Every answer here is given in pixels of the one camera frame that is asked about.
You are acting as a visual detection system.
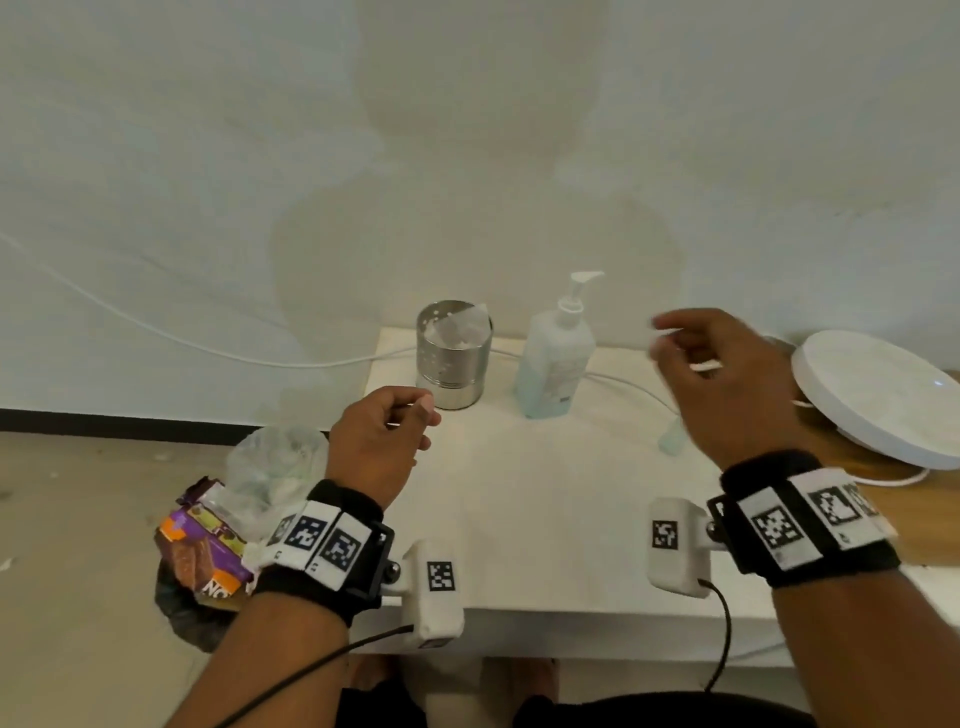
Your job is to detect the person's right hand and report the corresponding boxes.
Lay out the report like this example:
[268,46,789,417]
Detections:
[648,307,816,473]

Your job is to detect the white power cable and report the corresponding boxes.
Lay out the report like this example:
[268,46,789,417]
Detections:
[0,230,932,490]

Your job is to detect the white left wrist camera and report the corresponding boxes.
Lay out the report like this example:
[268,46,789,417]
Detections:
[382,539,467,651]

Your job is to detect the person's right foot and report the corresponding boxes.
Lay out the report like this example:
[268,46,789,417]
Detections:
[509,658,561,703]

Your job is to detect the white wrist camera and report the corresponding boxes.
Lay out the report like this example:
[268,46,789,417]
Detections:
[382,539,467,651]
[647,497,726,600]

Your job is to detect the person's right forearm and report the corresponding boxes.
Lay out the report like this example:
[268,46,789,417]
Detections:
[772,569,960,728]

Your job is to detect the black right camera cable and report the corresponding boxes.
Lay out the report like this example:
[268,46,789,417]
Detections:
[697,578,734,695]

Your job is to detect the perforated metal cup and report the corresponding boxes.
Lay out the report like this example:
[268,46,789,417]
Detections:
[416,299,495,412]

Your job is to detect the white pump head with tube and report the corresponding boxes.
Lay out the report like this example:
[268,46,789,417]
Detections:
[554,270,607,329]

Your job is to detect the large translucent bottle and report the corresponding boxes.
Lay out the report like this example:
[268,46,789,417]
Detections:
[513,311,598,421]

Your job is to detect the person's left forearm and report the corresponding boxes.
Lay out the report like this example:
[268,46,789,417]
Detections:
[164,592,351,728]

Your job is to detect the wooden board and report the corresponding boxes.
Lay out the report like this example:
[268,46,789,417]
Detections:
[764,352,960,568]

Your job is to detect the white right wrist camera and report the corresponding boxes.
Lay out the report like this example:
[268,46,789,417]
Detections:
[647,497,726,600]

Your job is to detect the person's left hand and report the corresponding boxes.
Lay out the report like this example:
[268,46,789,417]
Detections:
[326,386,444,512]

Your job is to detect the white paper in cup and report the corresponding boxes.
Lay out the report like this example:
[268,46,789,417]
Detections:
[427,303,493,351]

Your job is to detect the black trash bag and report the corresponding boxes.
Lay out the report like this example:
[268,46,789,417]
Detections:
[155,558,243,655]

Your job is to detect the white round lamp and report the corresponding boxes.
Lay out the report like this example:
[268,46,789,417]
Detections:
[791,329,960,472]

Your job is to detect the clear plastic bag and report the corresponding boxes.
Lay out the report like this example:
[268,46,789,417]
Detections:
[224,425,331,541]

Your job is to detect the person's left foot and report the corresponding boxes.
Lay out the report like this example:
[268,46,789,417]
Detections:
[350,656,393,693]

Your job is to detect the black right wristband with markers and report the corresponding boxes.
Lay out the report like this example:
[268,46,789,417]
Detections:
[708,449,902,591]

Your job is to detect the person's black shorts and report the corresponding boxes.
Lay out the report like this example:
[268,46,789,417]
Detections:
[335,678,819,728]

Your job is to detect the person's foot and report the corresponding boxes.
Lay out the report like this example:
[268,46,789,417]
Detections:
[350,656,393,693]
[509,658,561,703]

